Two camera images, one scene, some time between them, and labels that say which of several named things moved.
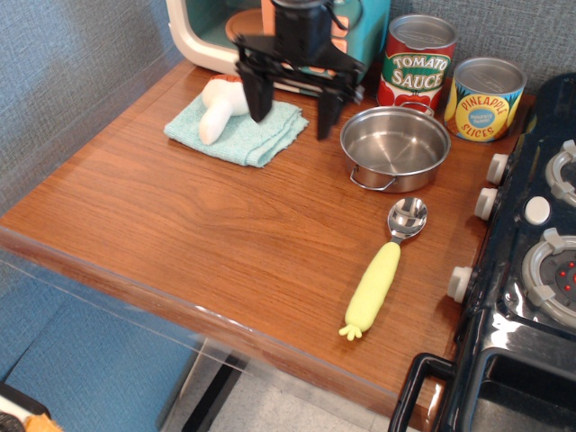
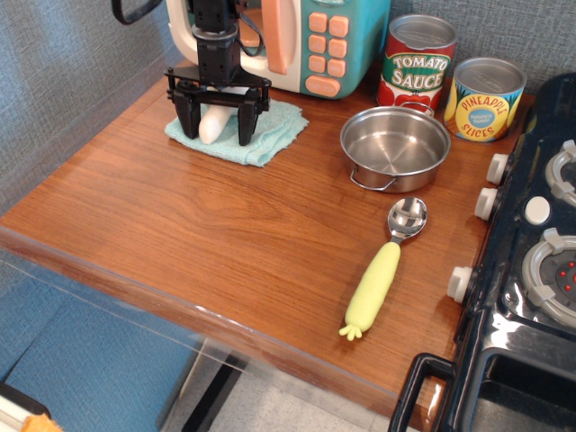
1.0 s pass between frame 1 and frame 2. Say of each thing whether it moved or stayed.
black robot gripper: moved
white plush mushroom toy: stayed
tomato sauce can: stayed
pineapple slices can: stayed
